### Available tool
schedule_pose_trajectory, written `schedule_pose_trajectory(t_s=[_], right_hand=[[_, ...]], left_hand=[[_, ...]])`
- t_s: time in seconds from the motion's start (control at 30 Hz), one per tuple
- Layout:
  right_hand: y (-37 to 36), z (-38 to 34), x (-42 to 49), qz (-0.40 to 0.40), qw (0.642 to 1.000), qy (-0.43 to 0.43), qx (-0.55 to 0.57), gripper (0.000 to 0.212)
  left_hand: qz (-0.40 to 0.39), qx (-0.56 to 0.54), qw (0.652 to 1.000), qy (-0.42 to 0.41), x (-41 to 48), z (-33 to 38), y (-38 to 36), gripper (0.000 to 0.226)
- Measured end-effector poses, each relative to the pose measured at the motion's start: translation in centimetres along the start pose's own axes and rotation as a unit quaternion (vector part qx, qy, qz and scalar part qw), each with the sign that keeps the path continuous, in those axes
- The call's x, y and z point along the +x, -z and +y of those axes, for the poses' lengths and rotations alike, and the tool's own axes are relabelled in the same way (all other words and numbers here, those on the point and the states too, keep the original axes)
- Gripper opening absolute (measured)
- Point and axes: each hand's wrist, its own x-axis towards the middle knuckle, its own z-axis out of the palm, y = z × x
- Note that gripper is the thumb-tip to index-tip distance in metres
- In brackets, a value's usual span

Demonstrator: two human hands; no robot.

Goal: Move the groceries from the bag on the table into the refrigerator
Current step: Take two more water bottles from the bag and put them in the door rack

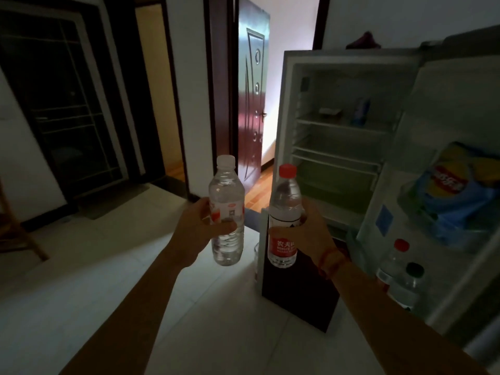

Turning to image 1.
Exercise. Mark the rattan chair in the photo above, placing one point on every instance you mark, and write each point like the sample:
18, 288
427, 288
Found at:
15, 238

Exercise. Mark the dark red cloth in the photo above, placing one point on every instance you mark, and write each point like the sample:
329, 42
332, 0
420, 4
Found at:
363, 42

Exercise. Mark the person's right hand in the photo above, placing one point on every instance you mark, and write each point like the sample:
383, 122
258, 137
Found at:
316, 238

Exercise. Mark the person's right forearm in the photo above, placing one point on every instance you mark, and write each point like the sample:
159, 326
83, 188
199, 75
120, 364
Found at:
398, 331

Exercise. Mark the person's left forearm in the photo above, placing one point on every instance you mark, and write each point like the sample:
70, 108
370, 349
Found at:
125, 324

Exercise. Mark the bread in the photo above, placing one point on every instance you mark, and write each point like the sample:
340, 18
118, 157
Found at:
330, 111

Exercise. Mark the blue Lay's chips bag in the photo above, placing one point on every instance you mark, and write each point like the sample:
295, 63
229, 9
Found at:
457, 191

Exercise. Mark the dark gridded glass door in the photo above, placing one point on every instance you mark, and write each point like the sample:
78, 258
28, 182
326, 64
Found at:
70, 105

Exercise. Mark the purple drink can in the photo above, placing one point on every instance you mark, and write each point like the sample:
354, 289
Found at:
361, 113

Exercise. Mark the person's left hand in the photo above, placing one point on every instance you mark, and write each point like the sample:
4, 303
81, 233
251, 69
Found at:
191, 234

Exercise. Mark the green cap water bottle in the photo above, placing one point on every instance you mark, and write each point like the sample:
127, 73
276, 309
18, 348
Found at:
408, 289

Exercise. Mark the white refrigerator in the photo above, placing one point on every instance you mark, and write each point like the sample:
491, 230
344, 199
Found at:
300, 300

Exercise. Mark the grey doormat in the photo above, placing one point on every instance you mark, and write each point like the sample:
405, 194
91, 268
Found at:
113, 201

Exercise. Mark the dark red wooden door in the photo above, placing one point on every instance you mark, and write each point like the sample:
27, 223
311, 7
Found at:
254, 93

